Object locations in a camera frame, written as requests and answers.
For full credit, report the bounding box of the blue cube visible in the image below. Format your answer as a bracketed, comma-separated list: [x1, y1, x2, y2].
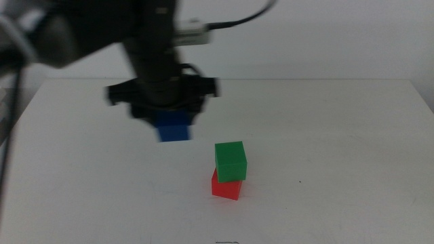
[155, 110, 191, 143]

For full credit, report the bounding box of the green cube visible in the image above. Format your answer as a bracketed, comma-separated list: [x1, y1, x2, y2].
[214, 140, 248, 184]

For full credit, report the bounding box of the red cube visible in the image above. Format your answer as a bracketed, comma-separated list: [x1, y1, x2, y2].
[211, 168, 243, 201]

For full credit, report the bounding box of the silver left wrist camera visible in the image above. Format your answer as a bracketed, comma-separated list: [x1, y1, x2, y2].
[172, 20, 212, 45]

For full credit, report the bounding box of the thin black camera cable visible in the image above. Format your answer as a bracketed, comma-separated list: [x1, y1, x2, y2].
[207, 0, 277, 31]

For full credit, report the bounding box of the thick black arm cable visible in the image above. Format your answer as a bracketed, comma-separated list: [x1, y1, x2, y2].
[0, 66, 23, 211]

